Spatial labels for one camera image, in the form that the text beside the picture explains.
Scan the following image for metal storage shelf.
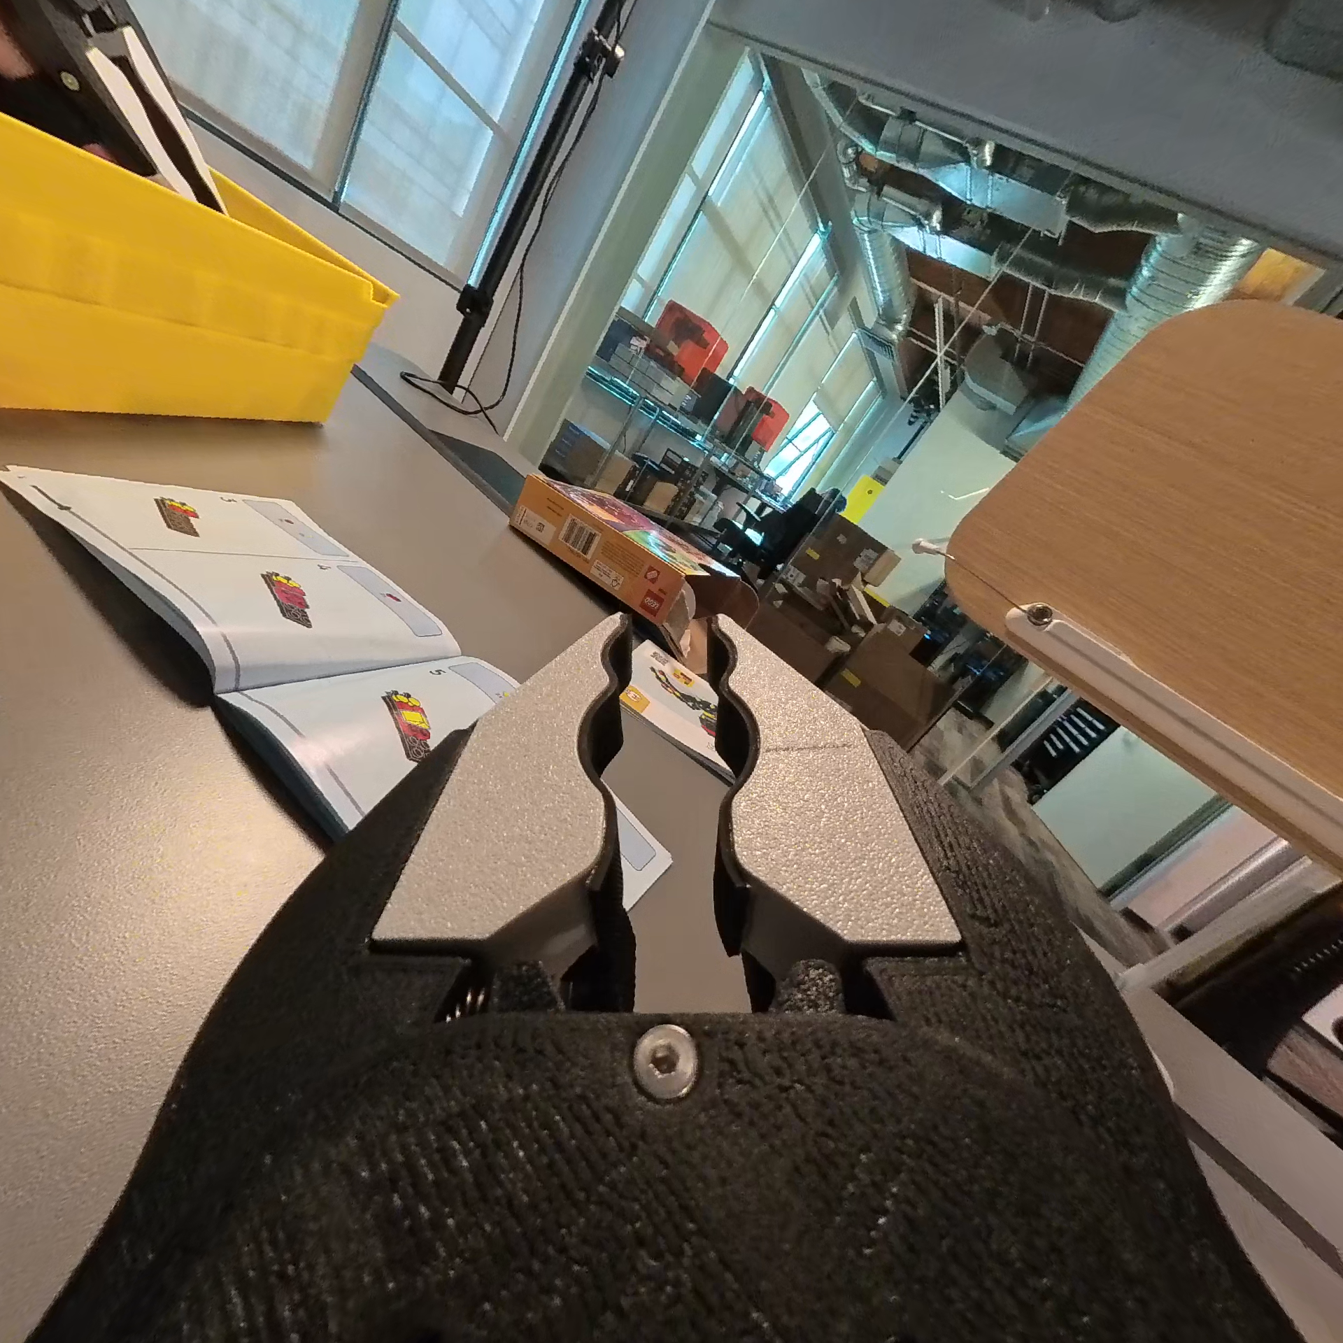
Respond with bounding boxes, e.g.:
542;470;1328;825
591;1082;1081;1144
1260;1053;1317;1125
566;335;801;527

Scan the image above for black office chair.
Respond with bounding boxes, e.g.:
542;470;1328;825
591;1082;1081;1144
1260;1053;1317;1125
734;487;847;580

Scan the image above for brown cardboard box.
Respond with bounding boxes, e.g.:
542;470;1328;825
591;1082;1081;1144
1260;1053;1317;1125
807;519;903;591
828;618;951;748

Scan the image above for black light stand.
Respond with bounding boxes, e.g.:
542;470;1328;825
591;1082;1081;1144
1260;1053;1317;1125
435;0;641;394

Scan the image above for yellow plastic bin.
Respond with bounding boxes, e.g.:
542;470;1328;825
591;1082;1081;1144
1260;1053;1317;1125
0;110;399;423

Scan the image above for silver ventilation duct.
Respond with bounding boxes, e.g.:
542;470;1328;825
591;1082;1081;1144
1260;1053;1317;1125
807;73;916;339

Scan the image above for white picture-cover instruction booklet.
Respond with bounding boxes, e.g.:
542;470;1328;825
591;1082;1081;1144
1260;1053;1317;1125
618;639;735;783

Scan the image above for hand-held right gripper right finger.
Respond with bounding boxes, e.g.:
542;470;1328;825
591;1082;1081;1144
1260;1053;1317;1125
705;614;964;957

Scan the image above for cardboard lego box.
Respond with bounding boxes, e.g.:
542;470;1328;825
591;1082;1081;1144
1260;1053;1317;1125
510;474;761;657

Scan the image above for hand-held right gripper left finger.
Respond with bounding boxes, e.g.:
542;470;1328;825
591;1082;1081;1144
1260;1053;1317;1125
369;614;633;946

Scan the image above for silver corrugated duct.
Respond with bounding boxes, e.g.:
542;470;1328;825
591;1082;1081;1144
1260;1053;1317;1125
1069;230;1260;402

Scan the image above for black cable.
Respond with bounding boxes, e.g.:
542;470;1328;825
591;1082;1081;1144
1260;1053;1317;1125
398;364;518;433

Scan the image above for light blue instruction booklet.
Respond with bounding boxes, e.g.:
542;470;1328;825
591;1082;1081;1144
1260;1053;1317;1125
0;463;673;913

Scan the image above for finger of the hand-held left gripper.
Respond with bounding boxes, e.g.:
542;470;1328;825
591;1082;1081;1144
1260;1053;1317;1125
83;25;228;214

